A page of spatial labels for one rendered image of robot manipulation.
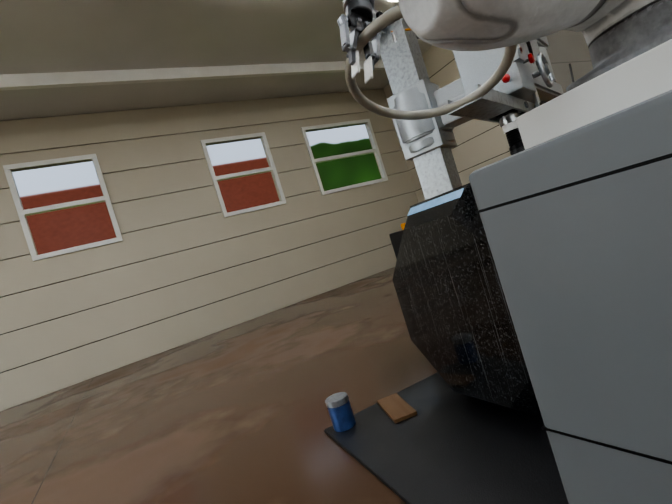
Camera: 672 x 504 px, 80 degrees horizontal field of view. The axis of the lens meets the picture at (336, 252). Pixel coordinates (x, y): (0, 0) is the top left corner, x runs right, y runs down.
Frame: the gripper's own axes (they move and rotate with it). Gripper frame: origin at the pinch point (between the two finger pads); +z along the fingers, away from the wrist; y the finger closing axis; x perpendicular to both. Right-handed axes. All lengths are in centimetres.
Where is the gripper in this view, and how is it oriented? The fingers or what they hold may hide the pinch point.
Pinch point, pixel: (361, 68)
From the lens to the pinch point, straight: 116.6
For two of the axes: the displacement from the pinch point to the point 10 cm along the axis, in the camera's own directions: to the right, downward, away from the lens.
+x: -5.1, 2.6, 8.2
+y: 8.6, 1.2, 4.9
